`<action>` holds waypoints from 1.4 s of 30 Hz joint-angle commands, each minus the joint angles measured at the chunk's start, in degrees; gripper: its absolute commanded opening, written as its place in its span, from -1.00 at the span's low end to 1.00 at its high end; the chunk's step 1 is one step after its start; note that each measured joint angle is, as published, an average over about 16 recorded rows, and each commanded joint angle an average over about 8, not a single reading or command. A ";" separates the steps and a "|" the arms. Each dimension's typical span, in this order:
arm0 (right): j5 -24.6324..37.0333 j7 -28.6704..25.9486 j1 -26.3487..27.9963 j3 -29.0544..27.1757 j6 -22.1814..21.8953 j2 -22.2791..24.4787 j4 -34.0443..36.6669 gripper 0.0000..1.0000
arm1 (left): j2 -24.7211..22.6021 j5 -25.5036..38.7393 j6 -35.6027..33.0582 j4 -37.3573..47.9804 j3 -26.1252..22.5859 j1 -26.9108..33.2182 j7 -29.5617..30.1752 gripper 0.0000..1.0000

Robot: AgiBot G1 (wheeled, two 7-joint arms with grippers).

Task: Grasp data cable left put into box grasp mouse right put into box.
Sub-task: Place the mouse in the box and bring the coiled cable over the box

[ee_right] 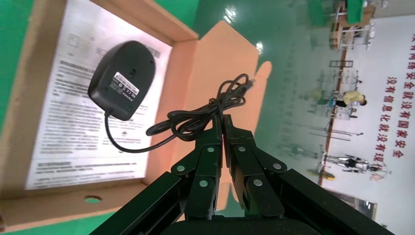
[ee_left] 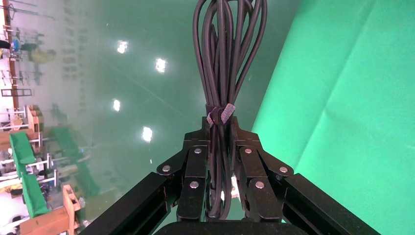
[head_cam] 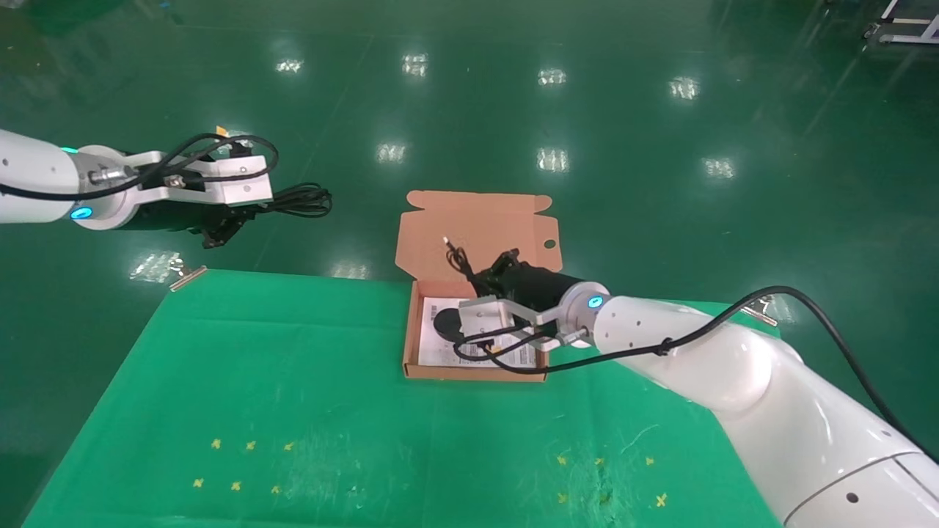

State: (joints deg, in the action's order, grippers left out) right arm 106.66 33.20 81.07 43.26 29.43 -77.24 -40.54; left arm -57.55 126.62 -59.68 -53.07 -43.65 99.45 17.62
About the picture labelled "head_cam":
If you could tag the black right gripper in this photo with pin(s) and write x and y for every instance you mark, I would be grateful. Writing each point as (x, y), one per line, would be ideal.
(546, 287)

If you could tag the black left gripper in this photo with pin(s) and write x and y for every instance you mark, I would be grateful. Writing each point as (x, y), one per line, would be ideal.
(169, 218)

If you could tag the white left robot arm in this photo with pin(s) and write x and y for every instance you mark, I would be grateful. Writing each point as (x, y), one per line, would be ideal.
(29, 176)

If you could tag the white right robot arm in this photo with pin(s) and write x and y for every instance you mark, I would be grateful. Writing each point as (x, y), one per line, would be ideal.
(733, 367)

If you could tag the orange cardboard box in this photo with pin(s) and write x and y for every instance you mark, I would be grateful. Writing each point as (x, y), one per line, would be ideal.
(477, 227)

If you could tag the metal binder clip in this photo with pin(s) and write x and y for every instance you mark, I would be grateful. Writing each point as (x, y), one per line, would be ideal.
(187, 277)
(763, 314)

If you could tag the white instruction leaflet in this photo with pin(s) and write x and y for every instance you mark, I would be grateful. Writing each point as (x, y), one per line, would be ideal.
(433, 353)

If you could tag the green table mat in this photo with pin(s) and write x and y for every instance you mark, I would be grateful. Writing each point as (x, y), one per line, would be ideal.
(330, 411)

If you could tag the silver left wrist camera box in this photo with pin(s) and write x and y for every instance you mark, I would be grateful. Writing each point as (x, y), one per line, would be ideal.
(242, 189)

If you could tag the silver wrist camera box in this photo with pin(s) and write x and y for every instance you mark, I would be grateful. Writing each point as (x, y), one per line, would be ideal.
(242, 189)
(484, 315)

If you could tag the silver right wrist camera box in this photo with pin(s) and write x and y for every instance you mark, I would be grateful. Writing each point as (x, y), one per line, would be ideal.
(484, 315)

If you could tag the white metal cart frame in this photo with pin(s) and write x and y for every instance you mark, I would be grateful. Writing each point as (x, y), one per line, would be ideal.
(906, 22)

